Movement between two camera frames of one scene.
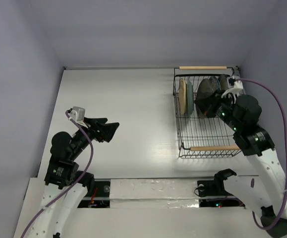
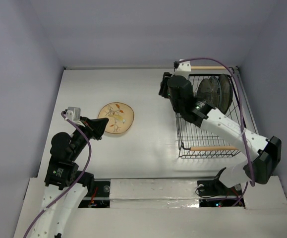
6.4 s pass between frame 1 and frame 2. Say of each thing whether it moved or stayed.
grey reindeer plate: stayed
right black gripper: moved
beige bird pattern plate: moved
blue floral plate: stayed
